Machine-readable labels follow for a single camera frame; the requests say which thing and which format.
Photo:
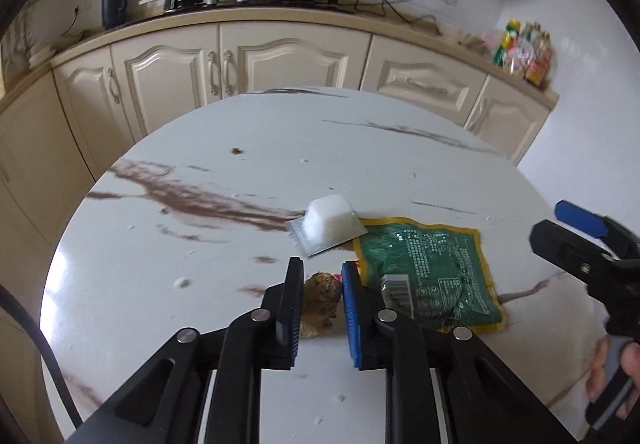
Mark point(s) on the person's right hand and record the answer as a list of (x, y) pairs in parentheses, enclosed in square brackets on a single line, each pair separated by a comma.
[(632, 374)]

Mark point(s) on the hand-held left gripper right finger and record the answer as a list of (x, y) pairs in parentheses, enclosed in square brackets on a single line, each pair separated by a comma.
[(351, 319)]

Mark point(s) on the white shell shaped bowl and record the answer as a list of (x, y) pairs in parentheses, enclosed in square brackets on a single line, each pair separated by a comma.
[(470, 41)]

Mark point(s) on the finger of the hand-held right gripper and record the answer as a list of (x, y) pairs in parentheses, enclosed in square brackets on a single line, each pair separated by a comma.
[(565, 246), (575, 216)]

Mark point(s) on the group of condiment bottles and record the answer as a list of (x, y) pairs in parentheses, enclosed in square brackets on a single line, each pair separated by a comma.
[(525, 54)]

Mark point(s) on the black electric kettle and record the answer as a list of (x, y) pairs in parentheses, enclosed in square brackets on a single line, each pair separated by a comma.
[(115, 7)]

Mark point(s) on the round white marble table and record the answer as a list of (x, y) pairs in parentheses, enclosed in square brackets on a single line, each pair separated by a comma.
[(200, 174)]

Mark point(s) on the white plastic jelly cup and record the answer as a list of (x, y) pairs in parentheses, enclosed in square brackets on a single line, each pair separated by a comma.
[(330, 224)]

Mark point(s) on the green packet with yellow border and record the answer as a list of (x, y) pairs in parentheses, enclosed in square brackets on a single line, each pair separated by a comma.
[(440, 264)]

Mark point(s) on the stack of white bowls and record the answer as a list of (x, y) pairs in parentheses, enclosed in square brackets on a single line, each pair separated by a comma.
[(41, 55)]

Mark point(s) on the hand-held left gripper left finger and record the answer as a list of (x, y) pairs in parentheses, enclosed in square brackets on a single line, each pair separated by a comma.
[(295, 309)]

